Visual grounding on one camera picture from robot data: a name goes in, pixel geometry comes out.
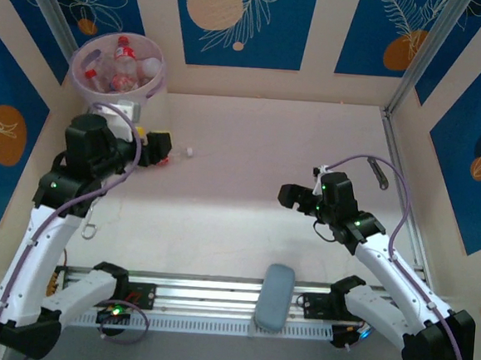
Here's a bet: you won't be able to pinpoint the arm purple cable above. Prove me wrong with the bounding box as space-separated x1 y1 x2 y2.
0 94 144 360
303 151 481 360

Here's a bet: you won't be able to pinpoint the aluminium table edge rail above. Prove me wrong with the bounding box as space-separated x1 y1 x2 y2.
367 106 447 288

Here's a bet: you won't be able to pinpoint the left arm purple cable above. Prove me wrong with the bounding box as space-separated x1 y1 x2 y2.
0 94 144 360

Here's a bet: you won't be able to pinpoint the controller board green light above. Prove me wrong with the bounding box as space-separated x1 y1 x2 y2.
95 300 132 328
329 323 375 353

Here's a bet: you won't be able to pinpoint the translucent pink plastic bin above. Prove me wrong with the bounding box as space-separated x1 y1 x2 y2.
65 27 179 136

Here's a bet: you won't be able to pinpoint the aluminium corner post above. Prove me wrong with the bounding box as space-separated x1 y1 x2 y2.
385 0 468 119
15 0 83 56

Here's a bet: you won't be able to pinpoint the short purple cable loop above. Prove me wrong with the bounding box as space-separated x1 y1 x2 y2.
97 298 152 346

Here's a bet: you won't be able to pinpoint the grey-blue oval case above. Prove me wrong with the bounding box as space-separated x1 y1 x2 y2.
252 262 298 334

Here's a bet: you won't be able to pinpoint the black metal tool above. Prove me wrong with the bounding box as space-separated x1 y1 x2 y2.
366 155 392 191

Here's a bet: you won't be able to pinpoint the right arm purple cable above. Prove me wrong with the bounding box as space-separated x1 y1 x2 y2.
303 151 481 360

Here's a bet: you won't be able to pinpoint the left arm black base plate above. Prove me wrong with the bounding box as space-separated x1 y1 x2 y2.
124 281 158 311

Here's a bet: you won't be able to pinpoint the metal wire ring tool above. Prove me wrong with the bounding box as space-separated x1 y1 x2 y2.
79 195 101 240

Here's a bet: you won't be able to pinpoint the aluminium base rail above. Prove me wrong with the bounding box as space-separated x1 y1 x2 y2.
53 262 400 332

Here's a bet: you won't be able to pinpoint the right controller board green light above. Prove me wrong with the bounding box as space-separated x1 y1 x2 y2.
329 323 375 353

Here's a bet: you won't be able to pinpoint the left controller board green light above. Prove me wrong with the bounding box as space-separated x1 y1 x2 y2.
95 300 132 328

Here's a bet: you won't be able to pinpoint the white slotted cable duct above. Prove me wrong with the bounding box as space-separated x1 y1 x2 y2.
66 303 334 347

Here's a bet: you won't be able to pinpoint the white opaque bottle red cap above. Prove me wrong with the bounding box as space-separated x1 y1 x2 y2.
142 57 163 79

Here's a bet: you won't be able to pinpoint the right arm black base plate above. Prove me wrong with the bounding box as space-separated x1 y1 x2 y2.
298 292 349 323

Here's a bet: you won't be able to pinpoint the colourful label bottle white cap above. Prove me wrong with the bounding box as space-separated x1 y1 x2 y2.
158 144 196 170

